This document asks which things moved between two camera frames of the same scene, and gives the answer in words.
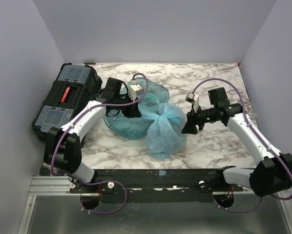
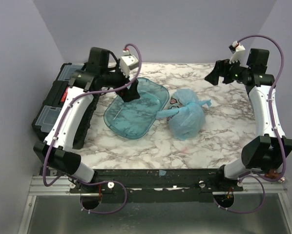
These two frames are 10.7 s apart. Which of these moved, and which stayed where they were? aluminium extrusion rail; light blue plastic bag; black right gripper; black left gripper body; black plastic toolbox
Moved: black left gripper body; black right gripper; light blue plastic bag
Stayed: aluminium extrusion rail; black plastic toolbox
